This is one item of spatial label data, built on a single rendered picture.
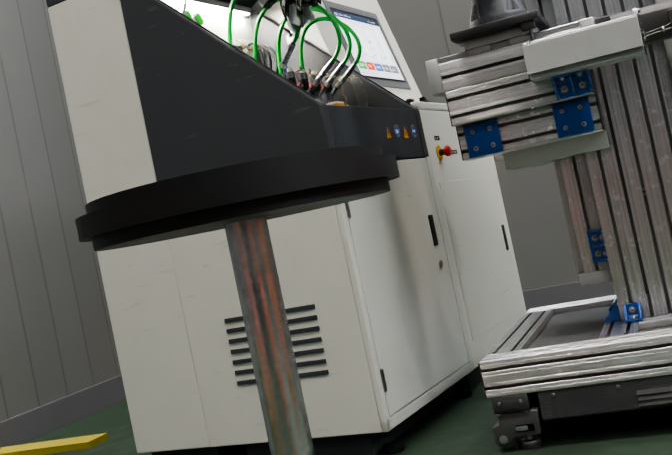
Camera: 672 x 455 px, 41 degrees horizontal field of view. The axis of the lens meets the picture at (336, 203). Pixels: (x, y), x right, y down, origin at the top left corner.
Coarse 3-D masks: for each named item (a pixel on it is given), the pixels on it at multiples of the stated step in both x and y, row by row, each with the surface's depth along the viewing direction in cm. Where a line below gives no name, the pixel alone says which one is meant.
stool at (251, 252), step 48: (144, 192) 86; (192, 192) 84; (240, 192) 84; (288, 192) 85; (336, 192) 88; (384, 192) 104; (96, 240) 93; (144, 240) 96; (240, 240) 99; (240, 288) 99; (288, 336) 100; (288, 384) 99; (288, 432) 98
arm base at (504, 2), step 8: (472, 0) 233; (480, 0) 230; (488, 0) 228; (496, 0) 227; (504, 0) 227; (512, 0) 228; (520, 0) 231; (472, 8) 232; (480, 8) 229; (488, 8) 227; (496, 8) 227; (504, 8) 226; (512, 8) 228; (520, 8) 228; (472, 16) 232; (480, 16) 229; (488, 16) 227; (496, 16) 226; (504, 16) 226; (472, 24) 231; (480, 24) 229
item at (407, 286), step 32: (416, 160) 291; (416, 192) 286; (352, 224) 243; (384, 224) 260; (416, 224) 281; (384, 256) 256; (416, 256) 276; (384, 288) 252; (416, 288) 271; (448, 288) 293; (384, 320) 248; (416, 320) 267; (448, 320) 288; (384, 352) 244; (416, 352) 262; (448, 352) 283; (384, 384) 240; (416, 384) 258
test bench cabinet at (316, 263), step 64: (192, 256) 262; (320, 256) 243; (448, 256) 299; (192, 320) 264; (320, 320) 244; (256, 384) 255; (320, 384) 246; (448, 384) 278; (256, 448) 260; (320, 448) 251; (384, 448) 243
